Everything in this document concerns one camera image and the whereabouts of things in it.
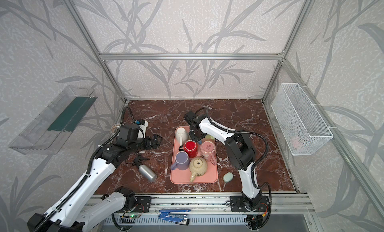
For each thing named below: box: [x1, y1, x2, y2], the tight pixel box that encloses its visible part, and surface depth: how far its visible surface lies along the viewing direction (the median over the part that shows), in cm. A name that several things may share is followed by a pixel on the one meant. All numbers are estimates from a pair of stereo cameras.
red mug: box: [183, 139, 199, 158], surface depth 87 cm
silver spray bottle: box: [132, 154, 158, 183], surface depth 84 cm
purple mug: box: [170, 151, 190, 171], surface depth 83 cm
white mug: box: [175, 126, 188, 146], surface depth 92 cm
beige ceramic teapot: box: [189, 157, 208, 183], surface depth 80 cm
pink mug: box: [200, 140, 217, 166], surface depth 84 cm
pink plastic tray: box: [170, 126, 218, 184], surface depth 84 cm
